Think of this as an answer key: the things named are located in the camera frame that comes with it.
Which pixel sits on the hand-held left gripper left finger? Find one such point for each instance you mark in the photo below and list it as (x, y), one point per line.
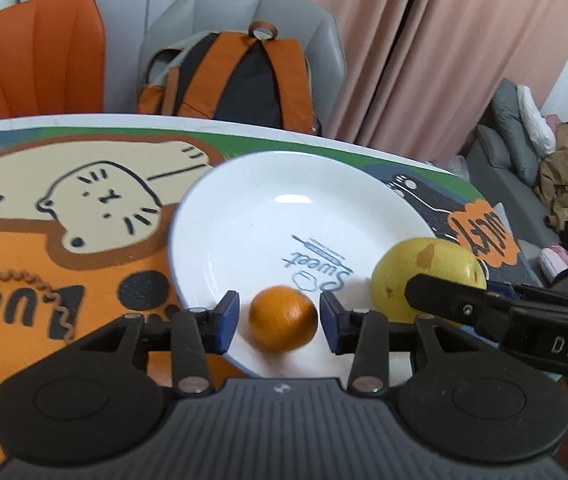
(229, 322)

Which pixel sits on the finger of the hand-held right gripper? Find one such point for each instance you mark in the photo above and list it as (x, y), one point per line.
(444, 297)

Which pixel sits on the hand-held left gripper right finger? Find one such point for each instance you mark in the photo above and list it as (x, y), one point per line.
(327, 322)

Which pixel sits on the round yellow pear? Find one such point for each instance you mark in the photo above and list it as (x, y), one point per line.
(414, 265)

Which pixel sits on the orange mandarin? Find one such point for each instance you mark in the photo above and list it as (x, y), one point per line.
(283, 317)

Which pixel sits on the white round plate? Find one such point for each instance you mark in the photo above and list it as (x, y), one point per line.
(274, 220)

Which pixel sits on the grey sofa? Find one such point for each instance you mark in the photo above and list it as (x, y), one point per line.
(499, 160)

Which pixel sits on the grey pillow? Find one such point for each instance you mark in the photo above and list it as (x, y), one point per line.
(514, 130)

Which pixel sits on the cartoon printed table mat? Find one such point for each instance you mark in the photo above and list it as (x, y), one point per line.
(64, 240)

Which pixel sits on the white pillow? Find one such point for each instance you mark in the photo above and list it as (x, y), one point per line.
(536, 120)

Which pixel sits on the orange and black backpack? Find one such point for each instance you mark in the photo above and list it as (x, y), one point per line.
(249, 85)

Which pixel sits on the beige curtain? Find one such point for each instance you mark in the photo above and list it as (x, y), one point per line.
(404, 50)

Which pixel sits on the grey chair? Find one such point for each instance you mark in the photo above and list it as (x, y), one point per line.
(284, 15)

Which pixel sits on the orange chair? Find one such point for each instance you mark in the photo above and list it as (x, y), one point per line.
(39, 60)

